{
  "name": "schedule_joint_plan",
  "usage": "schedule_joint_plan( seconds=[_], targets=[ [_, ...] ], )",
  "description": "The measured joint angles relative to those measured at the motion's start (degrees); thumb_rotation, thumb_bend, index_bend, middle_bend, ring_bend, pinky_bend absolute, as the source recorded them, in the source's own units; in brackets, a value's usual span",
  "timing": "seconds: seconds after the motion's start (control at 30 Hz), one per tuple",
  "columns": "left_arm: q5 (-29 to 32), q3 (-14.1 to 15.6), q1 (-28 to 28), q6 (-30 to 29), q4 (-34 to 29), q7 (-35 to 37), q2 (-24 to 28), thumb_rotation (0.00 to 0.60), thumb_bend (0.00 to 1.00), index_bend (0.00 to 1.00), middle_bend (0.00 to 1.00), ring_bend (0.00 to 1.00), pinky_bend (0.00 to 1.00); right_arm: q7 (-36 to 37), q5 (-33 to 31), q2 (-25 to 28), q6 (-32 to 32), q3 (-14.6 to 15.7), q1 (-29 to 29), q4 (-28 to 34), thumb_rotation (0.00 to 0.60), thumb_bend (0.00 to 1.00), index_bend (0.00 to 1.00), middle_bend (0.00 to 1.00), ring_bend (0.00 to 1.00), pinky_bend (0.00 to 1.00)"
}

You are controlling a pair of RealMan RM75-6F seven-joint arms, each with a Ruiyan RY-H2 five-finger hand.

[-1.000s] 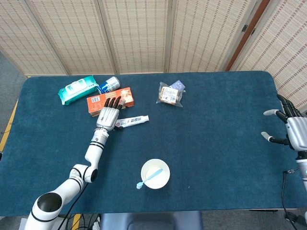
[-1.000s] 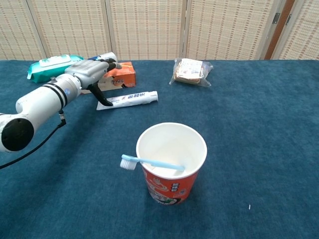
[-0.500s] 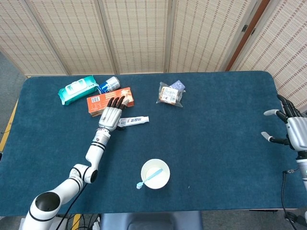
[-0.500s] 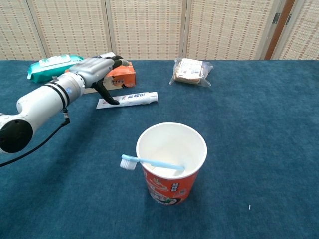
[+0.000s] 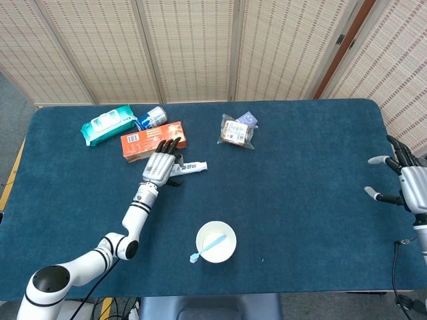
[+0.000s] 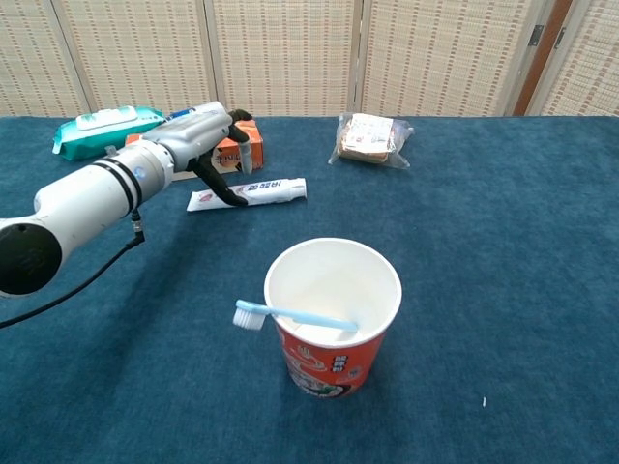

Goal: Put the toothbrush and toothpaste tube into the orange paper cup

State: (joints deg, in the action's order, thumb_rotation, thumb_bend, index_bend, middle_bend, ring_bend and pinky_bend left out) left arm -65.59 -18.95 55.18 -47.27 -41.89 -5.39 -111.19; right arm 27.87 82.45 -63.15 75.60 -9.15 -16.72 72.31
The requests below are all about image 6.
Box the blue and white can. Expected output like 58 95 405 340
164 101 219 123

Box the brown wooden post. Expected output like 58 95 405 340
513 0 575 116

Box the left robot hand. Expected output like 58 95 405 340
144 101 254 208

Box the orange cardboard snack box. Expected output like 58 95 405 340
124 119 265 181

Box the light blue toothbrush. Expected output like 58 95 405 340
232 299 360 333

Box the green wet wipes pack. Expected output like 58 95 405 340
51 104 166 162

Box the orange noodle paper cup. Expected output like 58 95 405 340
263 237 403 399

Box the blue table cloth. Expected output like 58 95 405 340
0 115 619 464

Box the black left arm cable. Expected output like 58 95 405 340
0 210 146 330

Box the clear bag of bread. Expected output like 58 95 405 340
327 112 415 170

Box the bamboo folding screen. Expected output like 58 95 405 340
0 0 619 119

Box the white toothpaste tube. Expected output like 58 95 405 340
186 177 309 213

